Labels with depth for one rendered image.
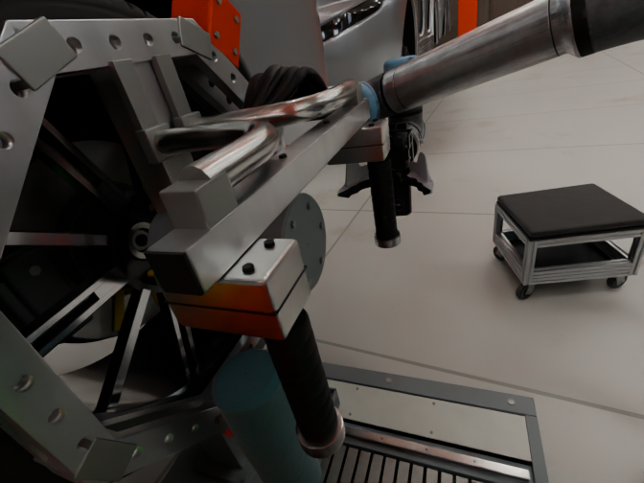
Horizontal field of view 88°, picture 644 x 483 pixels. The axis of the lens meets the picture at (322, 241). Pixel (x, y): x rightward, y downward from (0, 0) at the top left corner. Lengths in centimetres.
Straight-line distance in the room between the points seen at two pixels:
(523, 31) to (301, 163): 35
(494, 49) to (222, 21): 38
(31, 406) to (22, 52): 28
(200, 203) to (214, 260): 3
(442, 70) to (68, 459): 64
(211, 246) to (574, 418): 123
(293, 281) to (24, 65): 27
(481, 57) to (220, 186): 44
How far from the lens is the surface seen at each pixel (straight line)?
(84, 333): 63
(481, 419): 116
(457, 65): 58
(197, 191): 20
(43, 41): 39
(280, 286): 21
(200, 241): 19
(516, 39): 55
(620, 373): 148
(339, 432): 34
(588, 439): 130
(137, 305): 55
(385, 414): 115
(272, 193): 26
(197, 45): 53
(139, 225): 60
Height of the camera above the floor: 106
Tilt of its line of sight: 30 degrees down
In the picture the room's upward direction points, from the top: 13 degrees counter-clockwise
